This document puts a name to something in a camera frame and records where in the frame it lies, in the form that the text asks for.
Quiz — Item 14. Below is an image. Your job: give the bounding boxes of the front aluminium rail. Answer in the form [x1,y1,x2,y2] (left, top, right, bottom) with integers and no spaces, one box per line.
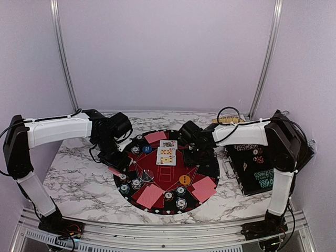
[9,209,316,251]

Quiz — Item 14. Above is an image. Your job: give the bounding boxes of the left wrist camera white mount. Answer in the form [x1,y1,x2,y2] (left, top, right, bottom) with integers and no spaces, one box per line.
[118,139,132,152]

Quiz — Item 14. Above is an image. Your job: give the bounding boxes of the round red black poker mat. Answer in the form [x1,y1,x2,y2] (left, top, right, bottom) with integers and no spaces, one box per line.
[113,137,219,215]

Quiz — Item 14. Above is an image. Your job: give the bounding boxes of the chip stack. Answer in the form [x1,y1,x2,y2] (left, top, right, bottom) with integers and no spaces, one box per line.
[135,134,144,141]
[164,192,174,202]
[119,174,129,183]

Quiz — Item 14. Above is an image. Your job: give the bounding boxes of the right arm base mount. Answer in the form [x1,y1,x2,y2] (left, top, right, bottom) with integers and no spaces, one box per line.
[240,220,288,240]

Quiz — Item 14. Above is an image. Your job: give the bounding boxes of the blue small blind button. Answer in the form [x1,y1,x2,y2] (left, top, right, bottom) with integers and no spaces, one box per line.
[142,145,152,154]

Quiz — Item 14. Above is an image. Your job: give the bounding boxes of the ten of hearts card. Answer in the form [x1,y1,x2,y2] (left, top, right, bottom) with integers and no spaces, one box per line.
[157,147,176,156]

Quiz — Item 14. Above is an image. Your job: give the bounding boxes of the teal chip row lower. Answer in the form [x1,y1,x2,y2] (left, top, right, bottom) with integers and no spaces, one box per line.
[259,178,274,188]

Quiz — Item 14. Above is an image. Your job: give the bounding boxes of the red dice in case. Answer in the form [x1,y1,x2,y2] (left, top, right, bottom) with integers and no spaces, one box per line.
[253,156,265,164]

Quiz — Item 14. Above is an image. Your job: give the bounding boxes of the red playing card deck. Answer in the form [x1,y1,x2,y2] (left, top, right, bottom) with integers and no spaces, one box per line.
[108,167,123,177]

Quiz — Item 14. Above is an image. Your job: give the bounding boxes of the teal chip row upper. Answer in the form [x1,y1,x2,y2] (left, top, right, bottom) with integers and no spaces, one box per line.
[254,169,274,181]

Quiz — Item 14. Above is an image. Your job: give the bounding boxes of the dealt red card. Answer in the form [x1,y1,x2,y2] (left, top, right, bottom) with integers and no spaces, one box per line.
[192,184,216,203]
[137,187,160,208]
[192,176,216,190]
[141,184,164,207]
[144,131,167,144]

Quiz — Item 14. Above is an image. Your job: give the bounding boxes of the left aluminium frame post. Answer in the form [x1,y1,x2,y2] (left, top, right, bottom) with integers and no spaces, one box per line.
[50,0,79,111]

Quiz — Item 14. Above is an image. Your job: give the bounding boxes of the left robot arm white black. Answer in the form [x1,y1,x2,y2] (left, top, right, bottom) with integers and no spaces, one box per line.
[1,109,133,234]

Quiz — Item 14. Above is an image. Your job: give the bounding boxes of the face up white card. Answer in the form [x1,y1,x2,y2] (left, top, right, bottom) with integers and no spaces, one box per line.
[160,140,178,149]

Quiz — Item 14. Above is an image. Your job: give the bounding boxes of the orange big blind button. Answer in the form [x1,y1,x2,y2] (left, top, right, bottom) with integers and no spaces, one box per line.
[179,175,191,185]

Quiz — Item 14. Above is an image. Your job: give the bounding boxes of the teal chip row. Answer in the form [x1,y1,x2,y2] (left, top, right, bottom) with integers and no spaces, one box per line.
[259,178,274,188]
[254,169,274,181]

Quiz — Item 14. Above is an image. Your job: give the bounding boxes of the five of hearts card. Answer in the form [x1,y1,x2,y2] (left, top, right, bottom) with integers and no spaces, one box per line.
[156,155,176,166]

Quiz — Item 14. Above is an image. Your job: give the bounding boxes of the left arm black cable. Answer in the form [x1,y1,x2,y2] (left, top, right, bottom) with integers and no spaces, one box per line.
[0,108,83,176]

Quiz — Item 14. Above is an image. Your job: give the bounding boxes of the green chips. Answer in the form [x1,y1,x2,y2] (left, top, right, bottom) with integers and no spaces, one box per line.
[119,184,130,194]
[175,186,186,196]

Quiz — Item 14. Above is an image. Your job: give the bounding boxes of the blue white chip row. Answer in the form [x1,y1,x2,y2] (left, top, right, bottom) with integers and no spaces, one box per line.
[234,144,258,151]

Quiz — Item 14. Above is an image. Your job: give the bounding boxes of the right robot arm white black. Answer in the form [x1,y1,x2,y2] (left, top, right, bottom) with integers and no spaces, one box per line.
[178,113,314,235]

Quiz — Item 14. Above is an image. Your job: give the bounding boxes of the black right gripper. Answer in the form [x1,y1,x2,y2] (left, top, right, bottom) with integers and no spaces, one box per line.
[181,145,209,167]

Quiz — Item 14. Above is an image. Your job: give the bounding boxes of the black poker set case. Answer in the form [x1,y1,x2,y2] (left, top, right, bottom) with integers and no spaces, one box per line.
[225,110,314,196]

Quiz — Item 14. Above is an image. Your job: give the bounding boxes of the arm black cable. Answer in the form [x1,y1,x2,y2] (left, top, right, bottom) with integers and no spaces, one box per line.
[0,108,83,176]
[216,106,268,148]

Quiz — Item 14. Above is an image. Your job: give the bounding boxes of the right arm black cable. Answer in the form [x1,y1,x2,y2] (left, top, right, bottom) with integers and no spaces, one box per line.
[216,106,268,148]

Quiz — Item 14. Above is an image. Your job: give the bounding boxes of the aluminium frame post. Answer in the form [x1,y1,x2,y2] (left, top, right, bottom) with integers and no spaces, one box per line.
[248,0,284,119]
[50,0,79,111]

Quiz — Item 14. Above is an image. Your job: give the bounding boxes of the yellow woven bamboo mat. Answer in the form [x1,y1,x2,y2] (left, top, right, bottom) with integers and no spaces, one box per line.
[212,116,246,124]

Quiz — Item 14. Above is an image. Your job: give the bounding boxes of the right aluminium frame post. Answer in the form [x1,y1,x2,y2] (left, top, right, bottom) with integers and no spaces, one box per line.
[248,0,284,119]

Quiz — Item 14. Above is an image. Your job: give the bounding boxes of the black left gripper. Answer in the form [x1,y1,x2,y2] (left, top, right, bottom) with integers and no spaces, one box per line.
[94,135,131,174]

